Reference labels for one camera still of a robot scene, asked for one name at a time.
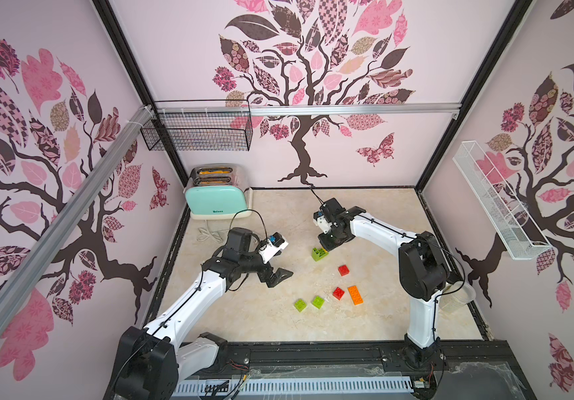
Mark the long green lego brick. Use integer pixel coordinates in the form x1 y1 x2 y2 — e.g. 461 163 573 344
311 248 329 262

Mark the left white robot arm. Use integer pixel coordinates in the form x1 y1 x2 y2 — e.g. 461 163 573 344
104 228 293 399

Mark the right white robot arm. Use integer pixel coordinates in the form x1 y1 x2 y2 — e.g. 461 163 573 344
313 198 453 370

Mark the red lego brick upper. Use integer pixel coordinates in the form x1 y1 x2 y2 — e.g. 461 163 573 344
338 265 350 276

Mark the red lego brick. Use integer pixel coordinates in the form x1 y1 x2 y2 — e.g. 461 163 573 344
333 287 345 300
338 265 350 276

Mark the green lego brick lower left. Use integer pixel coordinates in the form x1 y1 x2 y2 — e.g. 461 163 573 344
294 298 307 313

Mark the green lego brick lower right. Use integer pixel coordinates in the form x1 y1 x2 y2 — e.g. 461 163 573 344
311 295 325 309

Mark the red lego brick lower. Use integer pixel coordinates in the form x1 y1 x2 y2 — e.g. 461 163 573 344
333 287 345 300

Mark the orange lego brick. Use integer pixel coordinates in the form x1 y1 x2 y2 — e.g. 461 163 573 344
348 285 364 305

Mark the mint green toaster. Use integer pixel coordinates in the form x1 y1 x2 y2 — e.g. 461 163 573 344
184 163 253 220

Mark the clear plastic cup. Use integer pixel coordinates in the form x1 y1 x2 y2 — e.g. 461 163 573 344
439 282 476 314

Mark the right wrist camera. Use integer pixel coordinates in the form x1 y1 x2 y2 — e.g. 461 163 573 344
313 210 330 234

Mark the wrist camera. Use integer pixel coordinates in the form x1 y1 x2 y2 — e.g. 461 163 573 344
313 210 330 234
259 232 289 264

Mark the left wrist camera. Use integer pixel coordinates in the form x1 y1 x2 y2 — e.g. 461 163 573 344
259 232 289 264

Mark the white slotted cable duct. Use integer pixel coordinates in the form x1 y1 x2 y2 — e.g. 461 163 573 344
172 377 415 399

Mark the aluminium rail back wall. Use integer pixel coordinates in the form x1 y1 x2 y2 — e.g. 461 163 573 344
157 103 461 117

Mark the aluminium rail wall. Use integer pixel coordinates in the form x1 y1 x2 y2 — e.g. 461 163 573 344
0 105 154 336
157 103 461 117

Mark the black wire basket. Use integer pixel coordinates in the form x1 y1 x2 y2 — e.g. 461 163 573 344
140 98 253 152

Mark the white wire basket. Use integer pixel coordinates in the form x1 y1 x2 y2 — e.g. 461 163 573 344
453 141 553 261

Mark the aluminium rail left wall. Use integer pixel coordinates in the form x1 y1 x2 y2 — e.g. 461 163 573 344
0 105 154 336

